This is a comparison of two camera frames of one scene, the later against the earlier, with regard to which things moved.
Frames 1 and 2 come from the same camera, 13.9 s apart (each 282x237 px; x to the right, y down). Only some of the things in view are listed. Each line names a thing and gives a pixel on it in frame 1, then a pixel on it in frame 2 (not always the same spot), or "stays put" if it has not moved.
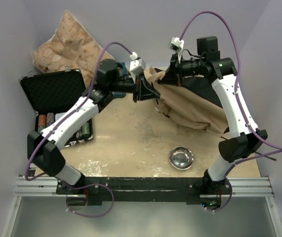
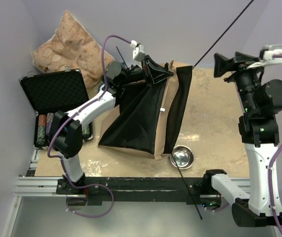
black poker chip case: (49, 94) stays put
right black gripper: (173, 75) -> (223, 64)
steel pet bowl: (181, 158) stays put
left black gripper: (147, 92) -> (153, 73)
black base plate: (125, 190) stays put
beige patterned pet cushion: (71, 48) stays put
